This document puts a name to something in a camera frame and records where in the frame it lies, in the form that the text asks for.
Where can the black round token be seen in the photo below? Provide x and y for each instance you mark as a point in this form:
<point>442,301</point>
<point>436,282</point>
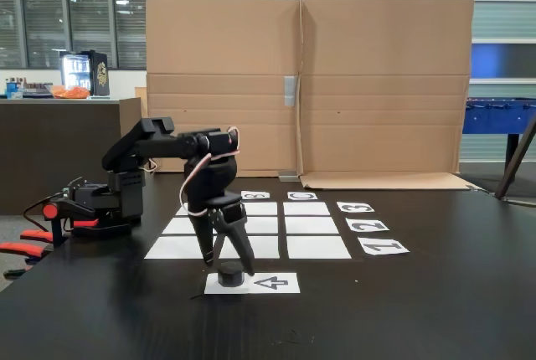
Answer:
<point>230,278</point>

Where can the white paper grid square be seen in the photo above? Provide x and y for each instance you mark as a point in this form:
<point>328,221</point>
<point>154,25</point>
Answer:
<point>318,248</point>
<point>261,209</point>
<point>180,211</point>
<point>264,226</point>
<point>307,209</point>
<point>311,225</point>
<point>176,226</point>
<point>167,248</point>
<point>268,248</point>

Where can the letter B paper sheet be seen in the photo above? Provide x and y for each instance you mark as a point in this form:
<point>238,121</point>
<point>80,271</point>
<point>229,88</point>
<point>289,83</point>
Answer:
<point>244,197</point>

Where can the arrow paper sheet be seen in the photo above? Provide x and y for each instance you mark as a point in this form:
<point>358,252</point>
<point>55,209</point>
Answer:
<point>293,289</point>

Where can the letter C paper sheet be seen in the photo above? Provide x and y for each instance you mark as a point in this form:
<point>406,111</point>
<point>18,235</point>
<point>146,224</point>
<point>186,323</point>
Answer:
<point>291,198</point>

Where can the grey tape piece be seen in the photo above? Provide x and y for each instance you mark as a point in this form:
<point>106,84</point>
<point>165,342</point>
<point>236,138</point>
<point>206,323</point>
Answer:
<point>289,176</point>

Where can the number 3 paper sheet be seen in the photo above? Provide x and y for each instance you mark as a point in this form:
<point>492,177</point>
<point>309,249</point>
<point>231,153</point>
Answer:
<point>341,210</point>

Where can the small cardboard piece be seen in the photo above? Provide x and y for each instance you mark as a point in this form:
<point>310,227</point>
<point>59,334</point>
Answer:
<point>130,109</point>

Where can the number 2 paper sheet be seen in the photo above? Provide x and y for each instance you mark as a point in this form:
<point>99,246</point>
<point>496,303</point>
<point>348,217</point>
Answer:
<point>352,229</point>

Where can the grey tape strip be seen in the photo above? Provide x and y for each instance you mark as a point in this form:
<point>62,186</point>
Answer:
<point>290,91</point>

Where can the number 1 paper sheet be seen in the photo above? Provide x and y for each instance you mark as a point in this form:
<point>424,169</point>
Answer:
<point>368,252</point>

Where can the red black clamp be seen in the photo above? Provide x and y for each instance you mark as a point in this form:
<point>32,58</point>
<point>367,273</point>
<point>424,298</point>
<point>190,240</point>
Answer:
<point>56,217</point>

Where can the black mini fridge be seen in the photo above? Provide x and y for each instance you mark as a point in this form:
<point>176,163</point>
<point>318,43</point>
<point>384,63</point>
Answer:
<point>98,73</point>

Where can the orange bag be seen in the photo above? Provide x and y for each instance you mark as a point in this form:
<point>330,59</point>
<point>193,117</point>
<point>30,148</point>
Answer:
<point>71,92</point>

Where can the brown counter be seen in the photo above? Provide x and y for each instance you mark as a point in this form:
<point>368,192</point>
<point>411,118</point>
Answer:
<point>42,146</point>

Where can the brown cardboard panel with flap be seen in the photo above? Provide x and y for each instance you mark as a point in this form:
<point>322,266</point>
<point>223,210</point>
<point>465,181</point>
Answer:
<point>385,63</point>

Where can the blue foosball table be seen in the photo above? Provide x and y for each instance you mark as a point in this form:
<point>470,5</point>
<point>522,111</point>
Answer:
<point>494,117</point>

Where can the brown wooden beam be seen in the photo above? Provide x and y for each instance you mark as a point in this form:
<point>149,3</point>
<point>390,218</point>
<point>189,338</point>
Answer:
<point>517,155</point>

